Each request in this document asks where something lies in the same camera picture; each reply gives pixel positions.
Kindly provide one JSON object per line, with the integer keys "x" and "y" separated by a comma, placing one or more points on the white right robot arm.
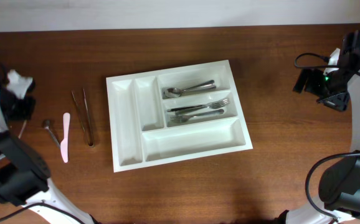
{"x": 339, "y": 188}

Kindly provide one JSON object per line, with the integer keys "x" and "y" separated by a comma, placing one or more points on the white plastic knife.
{"x": 65, "y": 141}

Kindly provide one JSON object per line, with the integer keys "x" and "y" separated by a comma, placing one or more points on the small steel teaspoon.
{"x": 46, "y": 126}
{"x": 22, "y": 129}

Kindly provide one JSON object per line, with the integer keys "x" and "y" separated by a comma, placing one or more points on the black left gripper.
{"x": 26, "y": 112}

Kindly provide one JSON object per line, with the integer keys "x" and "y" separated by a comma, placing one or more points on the steel fork tines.
{"x": 183, "y": 112}

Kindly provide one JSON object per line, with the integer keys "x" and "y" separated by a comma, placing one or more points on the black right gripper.
{"x": 338, "y": 101}

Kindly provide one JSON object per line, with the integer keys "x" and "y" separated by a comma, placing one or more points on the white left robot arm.
{"x": 24, "y": 176}

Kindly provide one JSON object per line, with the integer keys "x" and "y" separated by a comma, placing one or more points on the steel fork crossing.
{"x": 185, "y": 118}

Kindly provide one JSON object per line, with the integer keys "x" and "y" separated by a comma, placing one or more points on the steel kitchen tongs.
{"x": 85, "y": 122}

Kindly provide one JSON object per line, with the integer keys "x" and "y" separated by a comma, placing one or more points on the steel tablespoon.
{"x": 210, "y": 82}
{"x": 177, "y": 92}

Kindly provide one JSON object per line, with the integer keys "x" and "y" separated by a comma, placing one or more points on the steel fork horizontal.
{"x": 212, "y": 105}

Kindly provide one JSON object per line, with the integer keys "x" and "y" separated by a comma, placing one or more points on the white plastic cutlery tray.
{"x": 141, "y": 133}

